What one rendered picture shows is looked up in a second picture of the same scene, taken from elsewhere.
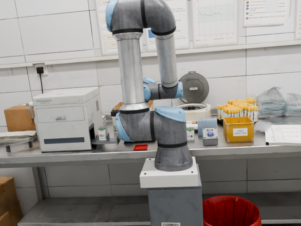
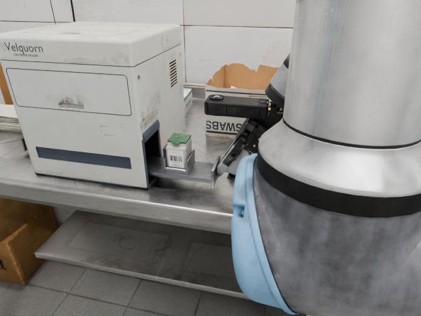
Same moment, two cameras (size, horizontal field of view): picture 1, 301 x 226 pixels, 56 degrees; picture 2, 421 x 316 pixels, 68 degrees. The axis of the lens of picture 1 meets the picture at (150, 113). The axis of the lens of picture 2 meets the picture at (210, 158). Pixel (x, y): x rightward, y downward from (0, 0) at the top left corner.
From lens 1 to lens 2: 0.89 m
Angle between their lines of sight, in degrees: 17
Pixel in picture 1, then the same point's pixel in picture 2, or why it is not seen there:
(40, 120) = (22, 100)
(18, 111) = not seen: hidden behind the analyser
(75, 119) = (106, 110)
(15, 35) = not seen: outside the picture
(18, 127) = not seen: hidden behind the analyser
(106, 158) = (182, 221)
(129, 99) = (349, 113)
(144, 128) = (410, 306)
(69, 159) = (92, 206)
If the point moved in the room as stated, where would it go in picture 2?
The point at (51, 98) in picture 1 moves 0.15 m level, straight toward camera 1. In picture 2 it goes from (41, 42) to (13, 59)
